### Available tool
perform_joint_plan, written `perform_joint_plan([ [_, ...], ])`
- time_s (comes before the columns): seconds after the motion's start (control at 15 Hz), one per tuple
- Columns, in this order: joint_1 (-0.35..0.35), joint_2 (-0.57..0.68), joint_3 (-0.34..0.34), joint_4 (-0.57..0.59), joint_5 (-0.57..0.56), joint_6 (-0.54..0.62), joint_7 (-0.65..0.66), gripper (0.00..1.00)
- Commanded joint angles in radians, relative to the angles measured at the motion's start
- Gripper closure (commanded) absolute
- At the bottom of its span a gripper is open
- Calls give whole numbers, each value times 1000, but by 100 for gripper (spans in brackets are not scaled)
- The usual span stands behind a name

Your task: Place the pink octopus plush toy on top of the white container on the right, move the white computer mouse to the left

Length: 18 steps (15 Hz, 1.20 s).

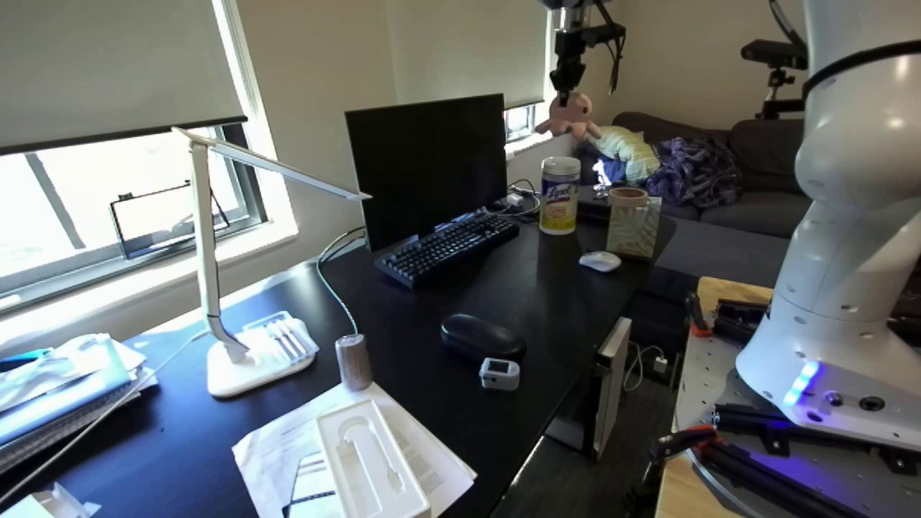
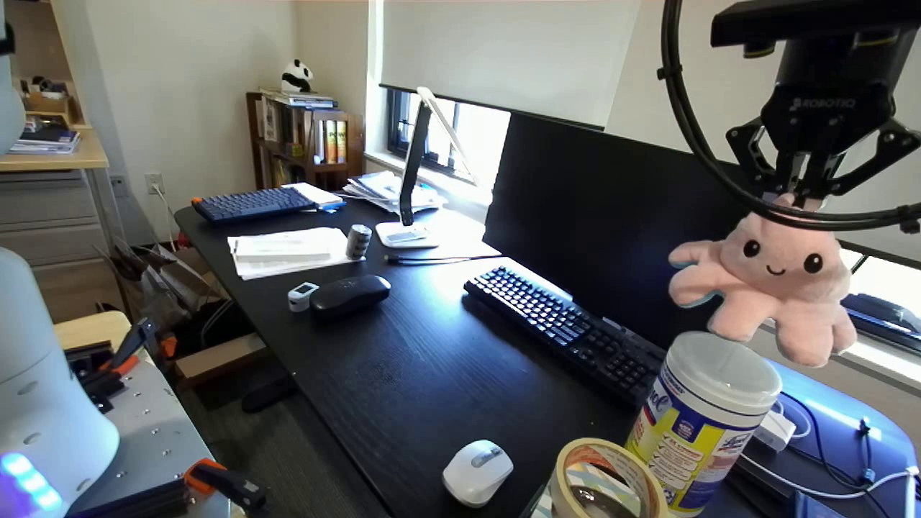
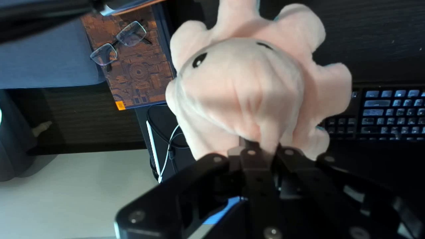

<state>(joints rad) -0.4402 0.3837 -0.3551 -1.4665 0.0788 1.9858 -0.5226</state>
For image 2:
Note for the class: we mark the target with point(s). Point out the grey metal robot stand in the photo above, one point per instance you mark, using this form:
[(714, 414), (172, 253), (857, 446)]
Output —
[(154, 433)]

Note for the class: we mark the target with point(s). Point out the black computer keyboard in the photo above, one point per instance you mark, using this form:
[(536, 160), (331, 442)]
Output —
[(566, 325)]

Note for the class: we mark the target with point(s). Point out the white wipes canister yellow label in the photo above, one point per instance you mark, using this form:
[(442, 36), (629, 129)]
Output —
[(694, 420)]

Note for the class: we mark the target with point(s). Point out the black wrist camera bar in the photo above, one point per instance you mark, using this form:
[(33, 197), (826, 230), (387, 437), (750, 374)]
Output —
[(815, 17)]

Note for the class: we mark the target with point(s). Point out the window with dark frame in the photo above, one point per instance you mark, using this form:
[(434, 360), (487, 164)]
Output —
[(477, 144)]

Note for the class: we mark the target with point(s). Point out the pink octopus plush toy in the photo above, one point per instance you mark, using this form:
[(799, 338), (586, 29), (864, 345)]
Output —
[(766, 276)]

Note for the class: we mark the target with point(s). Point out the panda plush toy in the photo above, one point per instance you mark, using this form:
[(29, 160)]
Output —
[(297, 79)]

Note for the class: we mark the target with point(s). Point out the white pulse oximeter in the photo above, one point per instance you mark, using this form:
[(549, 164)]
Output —
[(304, 295)]

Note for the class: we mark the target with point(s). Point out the white computer mouse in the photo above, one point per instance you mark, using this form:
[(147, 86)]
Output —
[(477, 472)]

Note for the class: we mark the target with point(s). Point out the blue keyboard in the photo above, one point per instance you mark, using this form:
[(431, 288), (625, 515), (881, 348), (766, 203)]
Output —
[(252, 206)]

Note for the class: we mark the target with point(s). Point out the brown cardboard box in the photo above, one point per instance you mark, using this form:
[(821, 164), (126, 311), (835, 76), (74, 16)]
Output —
[(219, 358)]

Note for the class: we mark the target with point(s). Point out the beige masking tape roll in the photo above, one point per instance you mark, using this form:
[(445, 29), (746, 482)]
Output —
[(566, 460)]

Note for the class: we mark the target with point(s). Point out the tan wooden board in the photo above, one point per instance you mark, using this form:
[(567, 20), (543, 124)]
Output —
[(87, 332)]

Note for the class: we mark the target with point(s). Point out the white power adapter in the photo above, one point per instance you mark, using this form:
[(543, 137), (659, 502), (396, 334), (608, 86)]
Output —
[(775, 433)]

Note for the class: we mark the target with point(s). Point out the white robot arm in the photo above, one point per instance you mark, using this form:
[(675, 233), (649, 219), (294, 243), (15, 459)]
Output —
[(38, 383)]

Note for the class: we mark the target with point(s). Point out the white roller blind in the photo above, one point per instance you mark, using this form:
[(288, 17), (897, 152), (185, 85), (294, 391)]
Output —
[(498, 47)]

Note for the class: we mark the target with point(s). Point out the large white paper sheet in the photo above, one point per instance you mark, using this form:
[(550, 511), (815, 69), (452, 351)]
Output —
[(288, 252)]

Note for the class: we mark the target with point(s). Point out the blue cushioned surface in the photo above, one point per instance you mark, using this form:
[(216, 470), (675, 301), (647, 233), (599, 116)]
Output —
[(845, 433)]

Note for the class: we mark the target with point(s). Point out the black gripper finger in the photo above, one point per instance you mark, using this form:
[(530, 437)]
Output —
[(765, 144), (878, 152)]

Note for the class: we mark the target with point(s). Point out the dark wood bookshelf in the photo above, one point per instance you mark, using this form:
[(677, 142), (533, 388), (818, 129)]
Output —
[(262, 144)]

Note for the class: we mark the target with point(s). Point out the stack of magazines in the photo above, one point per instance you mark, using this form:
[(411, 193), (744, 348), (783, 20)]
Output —
[(385, 191)]

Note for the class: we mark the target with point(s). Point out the small grey cup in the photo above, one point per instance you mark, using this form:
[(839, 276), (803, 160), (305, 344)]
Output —
[(357, 243)]

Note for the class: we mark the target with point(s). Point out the black computer mouse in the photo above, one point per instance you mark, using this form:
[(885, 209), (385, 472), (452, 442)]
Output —
[(349, 295)]

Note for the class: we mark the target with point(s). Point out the white desk lamp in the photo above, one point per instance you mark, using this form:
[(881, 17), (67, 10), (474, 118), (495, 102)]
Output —
[(408, 233)]

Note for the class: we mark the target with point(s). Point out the orange black clamp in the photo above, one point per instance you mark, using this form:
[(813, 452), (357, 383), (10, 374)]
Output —
[(118, 364), (226, 485)]

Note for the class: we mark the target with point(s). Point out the light wood drawer cabinet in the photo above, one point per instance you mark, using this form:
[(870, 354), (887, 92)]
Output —
[(48, 219)]

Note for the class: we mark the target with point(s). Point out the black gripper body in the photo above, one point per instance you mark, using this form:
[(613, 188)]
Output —
[(831, 96)]

